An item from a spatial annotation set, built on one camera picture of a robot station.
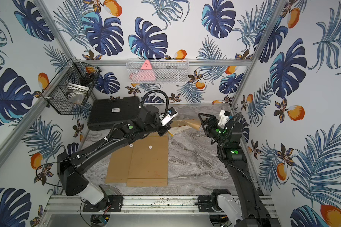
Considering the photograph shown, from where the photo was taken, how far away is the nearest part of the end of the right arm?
621 millimetres

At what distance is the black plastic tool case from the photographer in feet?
3.34

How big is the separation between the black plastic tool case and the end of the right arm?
1.90ft
